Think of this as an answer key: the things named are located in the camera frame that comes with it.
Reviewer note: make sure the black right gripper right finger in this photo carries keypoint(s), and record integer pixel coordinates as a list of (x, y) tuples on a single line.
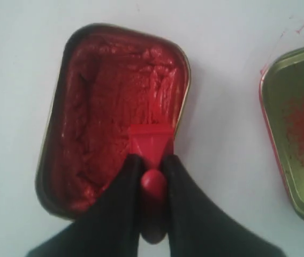
[(200, 228)]

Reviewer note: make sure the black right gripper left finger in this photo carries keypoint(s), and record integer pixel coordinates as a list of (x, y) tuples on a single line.
[(110, 227)]

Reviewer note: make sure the red plastic stamp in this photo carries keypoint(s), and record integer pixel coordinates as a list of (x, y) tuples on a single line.
[(152, 142)]

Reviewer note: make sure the red ink paste tin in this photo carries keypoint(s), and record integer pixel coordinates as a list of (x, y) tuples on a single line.
[(110, 79)]

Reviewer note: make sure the gold tin lid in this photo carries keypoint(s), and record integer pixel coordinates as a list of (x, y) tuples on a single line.
[(281, 94)]

